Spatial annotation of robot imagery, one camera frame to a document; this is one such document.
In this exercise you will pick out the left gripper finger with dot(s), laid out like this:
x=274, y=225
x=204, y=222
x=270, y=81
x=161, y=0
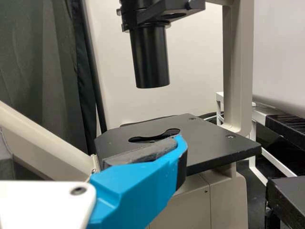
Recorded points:
x=143, y=176

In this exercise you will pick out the white rack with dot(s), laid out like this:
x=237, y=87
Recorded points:
x=219, y=107

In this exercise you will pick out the cream microscope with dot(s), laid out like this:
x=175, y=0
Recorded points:
x=238, y=71

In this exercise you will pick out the black platform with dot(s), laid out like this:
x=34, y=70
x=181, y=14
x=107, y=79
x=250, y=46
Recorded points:
x=288, y=202
x=288, y=126

